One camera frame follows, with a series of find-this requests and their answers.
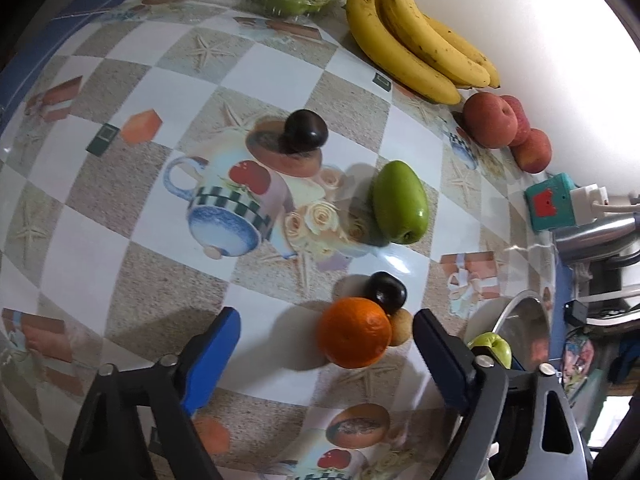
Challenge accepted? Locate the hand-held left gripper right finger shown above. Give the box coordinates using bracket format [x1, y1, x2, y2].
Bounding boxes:
[412, 308, 596, 480]

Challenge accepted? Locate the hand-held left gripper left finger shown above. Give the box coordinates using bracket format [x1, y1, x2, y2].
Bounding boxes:
[62, 306, 242, 480]

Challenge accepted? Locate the brown longan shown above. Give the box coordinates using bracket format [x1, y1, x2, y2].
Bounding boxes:
[387, 308, 414, 347]

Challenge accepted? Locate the large green jujube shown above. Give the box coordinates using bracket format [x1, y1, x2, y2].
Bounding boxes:
[467, 332, 513, 370]

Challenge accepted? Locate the dark cherry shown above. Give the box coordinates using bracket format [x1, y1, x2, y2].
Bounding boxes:
[362, 271, 407, 317]
[283, 109, 329, 155]

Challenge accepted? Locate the orange mandarin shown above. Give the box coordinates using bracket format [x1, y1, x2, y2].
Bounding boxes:
[316, 297, 393, 370]

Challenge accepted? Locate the round steel basin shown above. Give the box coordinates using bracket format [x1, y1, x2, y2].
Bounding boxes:
[465, 289, 556, 376]

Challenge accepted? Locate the oval green jujube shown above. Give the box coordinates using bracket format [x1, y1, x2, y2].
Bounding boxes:
[371, 160, 431, 246]

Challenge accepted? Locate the checkered tablecloth blue border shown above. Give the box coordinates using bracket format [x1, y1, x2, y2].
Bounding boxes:
[0, 0, 571, 480]

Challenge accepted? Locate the floral pink packet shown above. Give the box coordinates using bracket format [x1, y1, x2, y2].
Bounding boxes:
[560, 335, 596, 401]

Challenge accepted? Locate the black charger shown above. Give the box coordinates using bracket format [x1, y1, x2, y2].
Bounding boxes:
[564, 300, 590, 328]

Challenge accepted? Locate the white wooden shelf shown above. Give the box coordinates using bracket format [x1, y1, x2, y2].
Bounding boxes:
[575, 255, 640, 321]

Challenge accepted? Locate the teal plastic box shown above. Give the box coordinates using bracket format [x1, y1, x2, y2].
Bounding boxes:
[524, 172, 576, 233]

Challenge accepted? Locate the steel thermos jug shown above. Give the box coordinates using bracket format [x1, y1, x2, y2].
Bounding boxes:
[552, 210, 640, 266]

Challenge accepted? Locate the white switched socket adapter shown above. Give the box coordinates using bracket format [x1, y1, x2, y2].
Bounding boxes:
[570, 184, 611, 226]

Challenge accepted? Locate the red apple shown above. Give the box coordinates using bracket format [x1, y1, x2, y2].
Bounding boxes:
[500, 95, 532, 147]
[510, 128, 553, 174]

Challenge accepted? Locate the pale orange peach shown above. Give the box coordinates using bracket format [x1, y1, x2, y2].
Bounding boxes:
[461, 91, 518, 150]

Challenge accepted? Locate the bunch of yellow bananas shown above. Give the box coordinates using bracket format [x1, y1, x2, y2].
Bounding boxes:
[342, 0, 502, 106]

